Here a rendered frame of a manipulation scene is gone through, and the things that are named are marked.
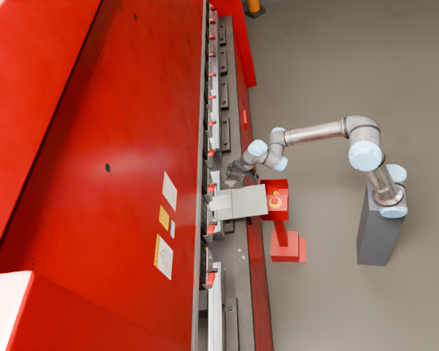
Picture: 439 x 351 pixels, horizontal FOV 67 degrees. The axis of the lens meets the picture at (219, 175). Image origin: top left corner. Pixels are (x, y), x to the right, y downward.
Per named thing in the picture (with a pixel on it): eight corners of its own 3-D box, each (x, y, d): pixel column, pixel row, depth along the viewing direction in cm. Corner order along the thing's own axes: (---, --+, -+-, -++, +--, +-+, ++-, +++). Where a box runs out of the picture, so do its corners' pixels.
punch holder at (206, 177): (212, 203, 153) (203, 183, 140) (195, 205, 155) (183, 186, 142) (212, 177, 162) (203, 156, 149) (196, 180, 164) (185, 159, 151)
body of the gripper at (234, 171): (226, 167, 169) (236, 154, 159) (241, 173, 171) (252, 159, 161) (224, 179, 164) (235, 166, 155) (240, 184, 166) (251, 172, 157)
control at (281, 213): (288, 220, 195) (286, 205, 181) (261, 221, 200) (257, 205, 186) (288, 192, 207) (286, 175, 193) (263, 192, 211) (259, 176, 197)
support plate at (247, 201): (267, 214, 164) (267, 213, 163) (217, 221, 169) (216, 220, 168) (264, 184, 175) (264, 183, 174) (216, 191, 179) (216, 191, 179)
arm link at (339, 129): (377, 102, 135) (267, 125, 161) (378, 121, 129) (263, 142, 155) (381, 121, 142) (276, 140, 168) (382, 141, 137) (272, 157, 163)
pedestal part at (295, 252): (306, 262, 245) (305, 256, 235) (272, 261, 251) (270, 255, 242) (305, 237, 256) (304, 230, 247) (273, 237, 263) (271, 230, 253)
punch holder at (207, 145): (212, 169, 165) (203, 147, 152) (196, 172, 167) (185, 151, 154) (212, 147, 174) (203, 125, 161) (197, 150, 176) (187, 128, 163)
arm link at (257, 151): (268, 155, 145) (251, 147, 143) (256, 168, 153) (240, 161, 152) (270, 143, 150) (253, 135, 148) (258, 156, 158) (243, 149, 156)
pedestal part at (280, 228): (288, 246, 243) (280, 210, 201) (279, 246, 244) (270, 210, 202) (288, 239, 246) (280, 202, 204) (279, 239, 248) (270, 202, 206)
